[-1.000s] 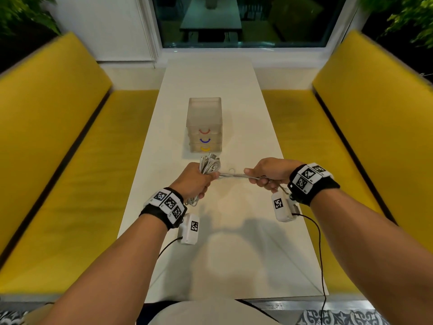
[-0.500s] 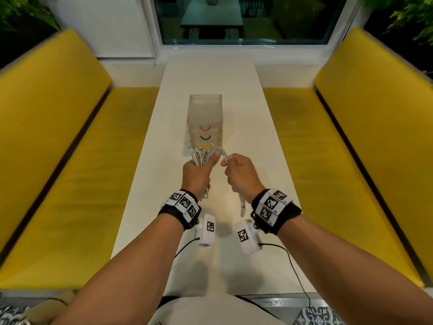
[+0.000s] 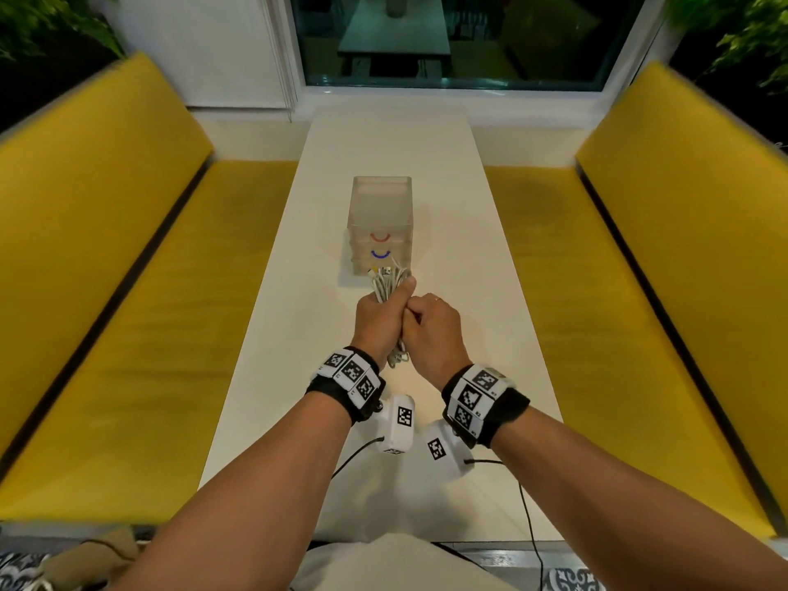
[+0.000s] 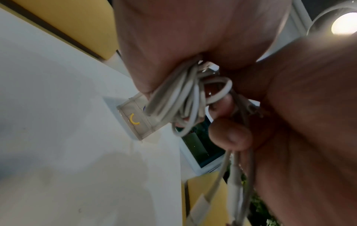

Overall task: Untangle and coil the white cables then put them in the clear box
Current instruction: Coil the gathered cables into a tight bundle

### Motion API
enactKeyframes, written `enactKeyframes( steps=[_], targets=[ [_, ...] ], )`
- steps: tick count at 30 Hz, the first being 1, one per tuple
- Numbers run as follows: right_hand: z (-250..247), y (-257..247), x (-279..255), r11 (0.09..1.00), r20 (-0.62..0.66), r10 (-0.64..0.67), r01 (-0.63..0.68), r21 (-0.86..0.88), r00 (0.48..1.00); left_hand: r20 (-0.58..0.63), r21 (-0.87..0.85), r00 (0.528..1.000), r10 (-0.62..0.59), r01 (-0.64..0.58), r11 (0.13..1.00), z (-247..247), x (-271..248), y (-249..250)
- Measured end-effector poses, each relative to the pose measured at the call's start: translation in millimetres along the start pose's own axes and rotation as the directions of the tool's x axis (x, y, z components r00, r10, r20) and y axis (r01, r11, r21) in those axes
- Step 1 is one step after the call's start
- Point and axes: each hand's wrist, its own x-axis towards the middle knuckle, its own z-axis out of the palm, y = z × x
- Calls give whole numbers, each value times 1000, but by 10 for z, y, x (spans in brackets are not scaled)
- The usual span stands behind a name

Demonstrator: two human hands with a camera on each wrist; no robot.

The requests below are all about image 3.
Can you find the person's left hand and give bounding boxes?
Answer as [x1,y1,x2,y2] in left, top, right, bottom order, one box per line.
[350,276,418,370]

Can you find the person's right hand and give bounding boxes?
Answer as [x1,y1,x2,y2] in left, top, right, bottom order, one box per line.
[401,293,474,392]

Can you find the translucent plastic drawer box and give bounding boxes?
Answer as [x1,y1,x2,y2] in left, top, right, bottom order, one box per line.
[346,175,415,277]

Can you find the person's left forearm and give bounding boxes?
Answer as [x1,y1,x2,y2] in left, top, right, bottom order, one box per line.
[117,392,352,591]

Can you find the person's right forearm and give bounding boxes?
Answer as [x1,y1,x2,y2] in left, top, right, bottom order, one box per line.
[492,405,788,591]

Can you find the person's white shirt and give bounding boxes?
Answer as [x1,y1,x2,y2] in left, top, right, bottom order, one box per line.
[292,533,518,591]

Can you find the black marker wristband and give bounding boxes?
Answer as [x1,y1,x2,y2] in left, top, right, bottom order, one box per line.
[305,346,387,425]
[441,362,532,450]

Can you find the yellow bench seat cushion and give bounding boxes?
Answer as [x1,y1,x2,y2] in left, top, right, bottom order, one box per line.
[484,165,774,539]
[0,159,300,524]

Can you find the glass window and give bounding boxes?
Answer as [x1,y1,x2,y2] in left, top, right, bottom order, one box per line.
[289,0,648,92]

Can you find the yellow bench backrest cushion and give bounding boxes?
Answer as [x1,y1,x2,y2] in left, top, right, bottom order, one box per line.
[0,53,215,456]

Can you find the tan bag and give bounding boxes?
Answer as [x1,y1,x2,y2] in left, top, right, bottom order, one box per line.
[36,525,143,591]

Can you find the green plant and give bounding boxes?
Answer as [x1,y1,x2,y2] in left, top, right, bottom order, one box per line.
[0,0,124,59]
[667,0,788,93]

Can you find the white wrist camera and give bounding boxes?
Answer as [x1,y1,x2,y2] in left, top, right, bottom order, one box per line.
[375,393,417,455]
[420,419,476,481]

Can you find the black camera cable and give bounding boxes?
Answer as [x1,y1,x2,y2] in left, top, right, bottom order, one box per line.
[462,458,546,591]
[331,436,386,481]

